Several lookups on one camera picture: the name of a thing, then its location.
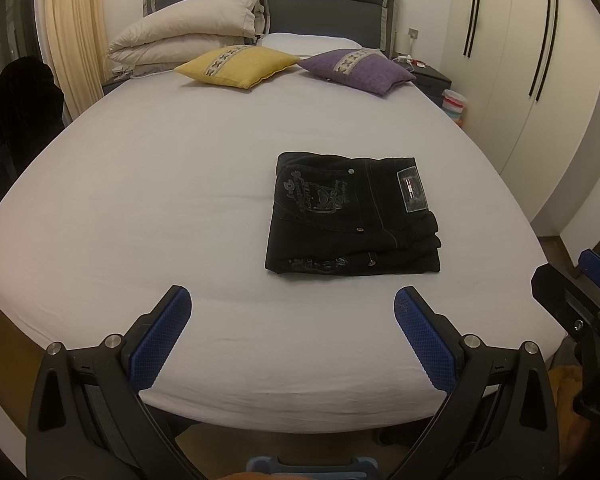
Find dark cloth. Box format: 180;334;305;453
0;56;66;171

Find purple cushion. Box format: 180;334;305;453
297;48;417;97

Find dark grey headboard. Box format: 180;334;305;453
142;0;401;58

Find yellow cushion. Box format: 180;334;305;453
174;45;301;92

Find white wardrobe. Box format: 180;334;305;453
450;0;600;241

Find black pants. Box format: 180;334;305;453
264;151;442;277

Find black wardrobe handle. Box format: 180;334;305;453
528;0;560;102
462;0;483;57

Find bed with white sheet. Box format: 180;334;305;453
0;47;571;433

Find white pillow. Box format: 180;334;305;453
256;32;363;58

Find striped bin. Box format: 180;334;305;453
441;89;468;127

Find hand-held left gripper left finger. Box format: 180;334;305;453
27;285;206;480

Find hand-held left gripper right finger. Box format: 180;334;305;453
394;286;566;480

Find dark grey nightstand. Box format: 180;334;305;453
392;62;453;106
101;70;131;96

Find yellow cloth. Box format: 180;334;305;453
550;364;598;428

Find folded beige duvet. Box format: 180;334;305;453
106;0;272;78

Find beige curtain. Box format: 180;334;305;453
39;0;112;118

